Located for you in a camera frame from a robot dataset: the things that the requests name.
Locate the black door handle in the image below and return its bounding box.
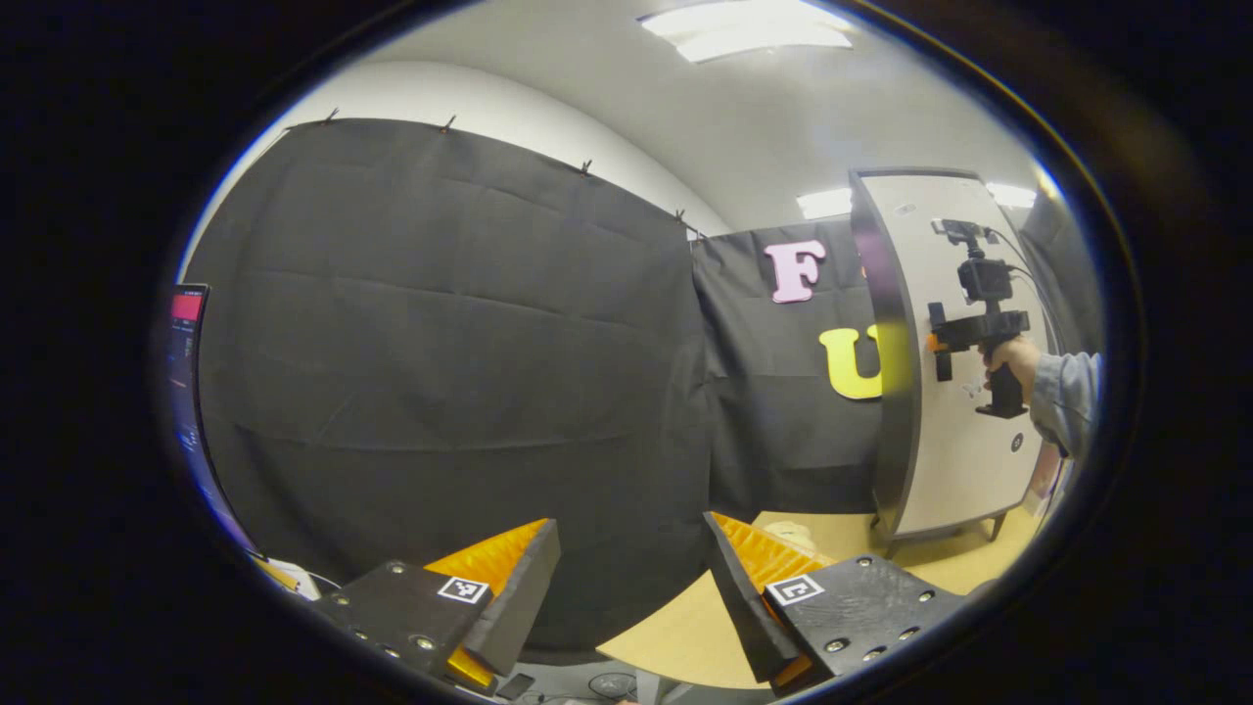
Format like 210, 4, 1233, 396
928, 302, 953, 383

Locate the dark grey cabinet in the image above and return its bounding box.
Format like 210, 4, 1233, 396
848, 168, 1056, 561

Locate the light grey cabinet door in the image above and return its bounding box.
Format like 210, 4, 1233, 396
859, 171, 1056, 538

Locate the computer monitor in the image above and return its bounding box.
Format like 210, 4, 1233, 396
168, 284, 257, 554

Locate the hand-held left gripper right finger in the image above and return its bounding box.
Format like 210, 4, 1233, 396
700, 511, 980, 698

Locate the black backdrop cloth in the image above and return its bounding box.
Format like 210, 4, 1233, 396
181, 117, 1102, 652

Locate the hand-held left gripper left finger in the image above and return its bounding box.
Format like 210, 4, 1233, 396
313, 519, 562, 698

